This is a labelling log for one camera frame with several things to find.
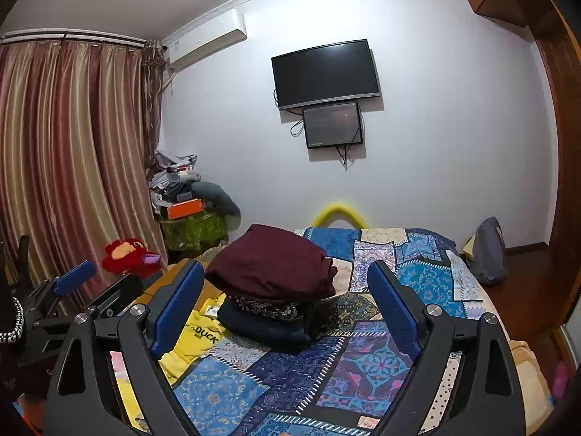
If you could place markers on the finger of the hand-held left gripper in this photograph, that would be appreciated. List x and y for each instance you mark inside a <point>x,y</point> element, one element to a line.
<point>75,277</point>
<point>120,293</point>

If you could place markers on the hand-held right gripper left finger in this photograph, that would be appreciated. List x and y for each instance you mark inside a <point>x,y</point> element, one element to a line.
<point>174,309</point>

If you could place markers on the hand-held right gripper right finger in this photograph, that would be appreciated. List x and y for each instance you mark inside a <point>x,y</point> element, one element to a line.
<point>395,309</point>

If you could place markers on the maroon garment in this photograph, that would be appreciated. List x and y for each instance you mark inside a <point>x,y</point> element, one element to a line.
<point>268,259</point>

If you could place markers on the pile of grey clothes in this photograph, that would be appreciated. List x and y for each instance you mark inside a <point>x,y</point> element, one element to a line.
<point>172,177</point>

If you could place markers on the yellow printed garment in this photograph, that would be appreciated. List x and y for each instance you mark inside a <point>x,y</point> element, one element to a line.
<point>199,336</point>

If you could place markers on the red plush toy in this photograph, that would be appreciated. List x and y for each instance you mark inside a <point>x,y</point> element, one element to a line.
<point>125,254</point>

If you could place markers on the black chair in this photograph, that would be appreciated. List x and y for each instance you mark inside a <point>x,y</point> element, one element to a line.
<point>25,254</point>

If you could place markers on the blue patchwork blanket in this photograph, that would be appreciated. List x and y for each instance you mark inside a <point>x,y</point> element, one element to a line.
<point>363,363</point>

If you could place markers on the green patterned cloth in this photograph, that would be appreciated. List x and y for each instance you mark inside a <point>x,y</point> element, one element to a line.
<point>190,236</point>

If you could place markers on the dark blue folded garment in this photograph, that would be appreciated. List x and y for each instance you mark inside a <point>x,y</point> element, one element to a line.
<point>258,327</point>

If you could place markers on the dark patterned folded garment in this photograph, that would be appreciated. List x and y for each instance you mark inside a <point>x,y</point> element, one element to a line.
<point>268,308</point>

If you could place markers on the yellow bag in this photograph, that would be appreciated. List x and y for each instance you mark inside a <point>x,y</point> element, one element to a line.
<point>469,247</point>

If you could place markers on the orange box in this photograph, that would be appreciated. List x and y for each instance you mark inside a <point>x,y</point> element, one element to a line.
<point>184,208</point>

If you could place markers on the grey purple backpack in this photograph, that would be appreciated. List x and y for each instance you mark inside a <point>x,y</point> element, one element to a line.
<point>488,254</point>

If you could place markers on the yellow foam tube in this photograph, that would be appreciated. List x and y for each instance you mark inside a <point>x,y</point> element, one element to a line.
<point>338,210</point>

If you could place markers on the striped brown curtain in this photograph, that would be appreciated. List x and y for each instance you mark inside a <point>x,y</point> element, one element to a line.
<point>68,145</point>

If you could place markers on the beige cartoon blanket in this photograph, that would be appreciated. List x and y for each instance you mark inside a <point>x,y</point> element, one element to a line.
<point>526,372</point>

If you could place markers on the pink slipper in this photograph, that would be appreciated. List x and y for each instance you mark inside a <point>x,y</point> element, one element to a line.
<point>560,379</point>

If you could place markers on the white air conditioner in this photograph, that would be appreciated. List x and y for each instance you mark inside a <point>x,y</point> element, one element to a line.
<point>204,38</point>

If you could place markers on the small black wall monitor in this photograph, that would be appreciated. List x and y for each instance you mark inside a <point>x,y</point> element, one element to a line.
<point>331,125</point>

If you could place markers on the wooden door frame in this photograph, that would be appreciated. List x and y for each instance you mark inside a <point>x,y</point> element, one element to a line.
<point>560,145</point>

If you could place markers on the white curtain rail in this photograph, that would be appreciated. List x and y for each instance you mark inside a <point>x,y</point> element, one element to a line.
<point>68,36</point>

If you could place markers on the black wall television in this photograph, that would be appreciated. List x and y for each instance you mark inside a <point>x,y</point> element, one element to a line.
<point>324,75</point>

